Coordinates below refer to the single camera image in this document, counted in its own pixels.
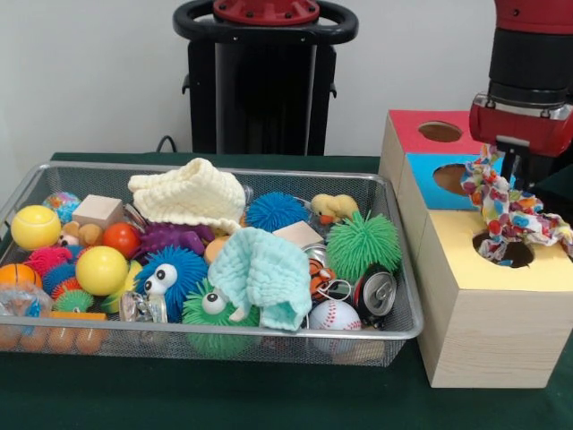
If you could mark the yellow tennis ball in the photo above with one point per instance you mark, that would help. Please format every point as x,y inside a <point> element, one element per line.
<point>36,227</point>

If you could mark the yellow duck plush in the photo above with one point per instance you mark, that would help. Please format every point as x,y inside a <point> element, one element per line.
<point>333,207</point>

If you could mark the blue spiky ball with eyes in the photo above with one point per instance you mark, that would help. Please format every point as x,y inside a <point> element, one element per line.
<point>174,277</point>

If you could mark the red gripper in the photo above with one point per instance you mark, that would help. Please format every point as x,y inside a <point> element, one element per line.
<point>528,127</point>

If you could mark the orange toy basketball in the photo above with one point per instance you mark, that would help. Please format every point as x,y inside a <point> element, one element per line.
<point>18,275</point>

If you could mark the cream waffle cloth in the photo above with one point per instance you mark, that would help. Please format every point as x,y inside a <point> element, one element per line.
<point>192,192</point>

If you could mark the orange striped tiger plush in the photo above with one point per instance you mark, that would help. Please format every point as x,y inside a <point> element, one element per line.
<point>320,277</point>

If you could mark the dark green side table cloth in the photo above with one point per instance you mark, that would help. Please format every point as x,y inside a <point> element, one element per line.
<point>559,188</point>

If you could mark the green spiky ball with eyes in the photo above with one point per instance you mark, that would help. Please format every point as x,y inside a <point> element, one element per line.
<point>201,315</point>

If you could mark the multicoloured patterned cloth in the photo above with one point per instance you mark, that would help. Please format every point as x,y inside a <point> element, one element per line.
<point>497,197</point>

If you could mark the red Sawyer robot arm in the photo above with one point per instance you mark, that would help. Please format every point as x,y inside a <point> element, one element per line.
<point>528,58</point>

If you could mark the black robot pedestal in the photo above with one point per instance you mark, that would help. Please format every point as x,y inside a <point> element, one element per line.
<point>268,98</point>

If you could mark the shallow clear mesh bin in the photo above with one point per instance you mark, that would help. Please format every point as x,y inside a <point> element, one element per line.
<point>313,347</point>

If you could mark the silver drinks can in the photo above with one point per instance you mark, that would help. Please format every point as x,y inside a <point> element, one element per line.
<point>378,293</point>

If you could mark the wooden box with three holes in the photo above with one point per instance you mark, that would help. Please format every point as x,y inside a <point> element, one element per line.
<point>492,336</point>

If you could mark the green spiky rubber ball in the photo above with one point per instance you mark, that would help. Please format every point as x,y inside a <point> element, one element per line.
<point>362,242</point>

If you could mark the light blue waffle cloth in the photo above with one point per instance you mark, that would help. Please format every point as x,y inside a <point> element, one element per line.
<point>268,260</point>

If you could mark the white toy baseball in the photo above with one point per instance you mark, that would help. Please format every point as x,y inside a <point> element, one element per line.
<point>333,315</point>

